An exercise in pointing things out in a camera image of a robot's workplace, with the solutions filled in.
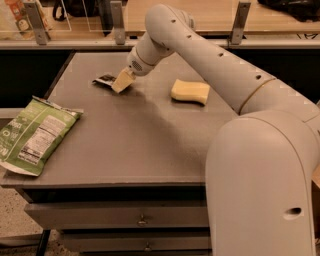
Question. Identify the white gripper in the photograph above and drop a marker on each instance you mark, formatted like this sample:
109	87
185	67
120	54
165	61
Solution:
136	62

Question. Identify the middle metal bracket post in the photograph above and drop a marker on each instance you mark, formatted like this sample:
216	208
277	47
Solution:
118	22

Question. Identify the black bag top right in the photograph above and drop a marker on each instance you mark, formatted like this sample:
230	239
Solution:
301	10

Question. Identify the drawer with knob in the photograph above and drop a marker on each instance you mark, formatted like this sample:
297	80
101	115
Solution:
119	214
137	241

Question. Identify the black bag top left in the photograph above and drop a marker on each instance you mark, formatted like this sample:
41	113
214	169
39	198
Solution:
75	8

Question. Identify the right metal bracket post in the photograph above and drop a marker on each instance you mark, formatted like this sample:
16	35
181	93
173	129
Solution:
239	23

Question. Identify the metal bracket post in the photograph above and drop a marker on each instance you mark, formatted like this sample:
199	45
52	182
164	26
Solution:
239	23
118	22
40	31

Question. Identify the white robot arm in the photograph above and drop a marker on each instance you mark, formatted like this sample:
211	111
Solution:
259	165

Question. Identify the left metal bracket post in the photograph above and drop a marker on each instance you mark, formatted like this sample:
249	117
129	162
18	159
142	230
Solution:
40	31

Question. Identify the green jalapeno chip bag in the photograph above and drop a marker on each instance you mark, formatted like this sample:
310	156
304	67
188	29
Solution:
29	139

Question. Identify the lower drawer with knob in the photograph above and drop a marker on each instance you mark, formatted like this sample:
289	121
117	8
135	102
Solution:
137	241

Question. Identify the grey drawer cabinet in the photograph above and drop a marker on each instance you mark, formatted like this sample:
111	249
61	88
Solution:
139	145

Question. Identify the black bag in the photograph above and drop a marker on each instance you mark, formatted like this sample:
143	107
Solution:
75	8
301	10

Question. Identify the black rxbar chocolate wrapper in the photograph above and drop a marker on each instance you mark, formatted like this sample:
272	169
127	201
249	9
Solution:
106	80

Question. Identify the orange white snack bag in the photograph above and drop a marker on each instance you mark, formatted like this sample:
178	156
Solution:
14	21

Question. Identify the yellow sponge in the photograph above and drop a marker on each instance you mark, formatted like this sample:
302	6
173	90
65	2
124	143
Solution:
190	91

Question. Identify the upper drawer with knob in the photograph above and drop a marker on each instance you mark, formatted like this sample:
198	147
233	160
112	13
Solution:
119	214

